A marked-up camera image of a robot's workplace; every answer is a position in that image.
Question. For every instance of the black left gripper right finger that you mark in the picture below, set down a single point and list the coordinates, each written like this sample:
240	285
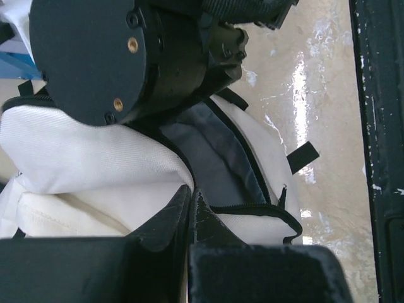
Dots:
221	268

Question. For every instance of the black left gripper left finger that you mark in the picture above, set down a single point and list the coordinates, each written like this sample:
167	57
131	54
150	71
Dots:
43	261

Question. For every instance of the beige canvas backpack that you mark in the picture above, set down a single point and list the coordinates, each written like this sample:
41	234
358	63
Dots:
82	181

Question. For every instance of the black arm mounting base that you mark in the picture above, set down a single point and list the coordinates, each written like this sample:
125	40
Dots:
377	31

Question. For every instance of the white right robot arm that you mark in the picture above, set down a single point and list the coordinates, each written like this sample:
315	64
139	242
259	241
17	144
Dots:
107	62

